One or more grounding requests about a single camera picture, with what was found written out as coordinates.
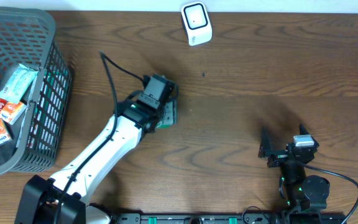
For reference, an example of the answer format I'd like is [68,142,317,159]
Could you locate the white barcode scanner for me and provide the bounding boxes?
[181,1,213,46]

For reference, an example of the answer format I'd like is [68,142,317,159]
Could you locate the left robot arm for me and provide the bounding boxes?
[15,75,178,223]

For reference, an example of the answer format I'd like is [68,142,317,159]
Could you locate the grey plastic mesh basket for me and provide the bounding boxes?
[0,7,73,175]

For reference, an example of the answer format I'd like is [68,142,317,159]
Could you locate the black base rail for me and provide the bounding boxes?
[85,212,347,224]

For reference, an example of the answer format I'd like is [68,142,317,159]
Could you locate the mint green wipes packet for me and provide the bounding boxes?
[0,64,38,104]

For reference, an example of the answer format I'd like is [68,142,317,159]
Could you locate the orange small box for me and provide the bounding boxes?
[0,102,26,125]

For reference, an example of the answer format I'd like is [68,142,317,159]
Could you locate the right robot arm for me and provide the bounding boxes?
[258,124,330,224]

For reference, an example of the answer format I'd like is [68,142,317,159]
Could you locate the green-lidded white jar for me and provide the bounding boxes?
[156,101,178,129]

